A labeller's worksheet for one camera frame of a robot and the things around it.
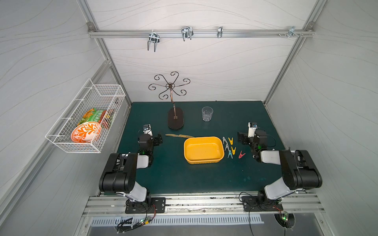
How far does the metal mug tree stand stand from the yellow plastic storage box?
17 centimetres

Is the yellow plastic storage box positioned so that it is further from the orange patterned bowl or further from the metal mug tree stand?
the orange patterned bowl

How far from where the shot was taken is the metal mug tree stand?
2.74ft

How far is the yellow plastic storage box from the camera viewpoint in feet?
2.88
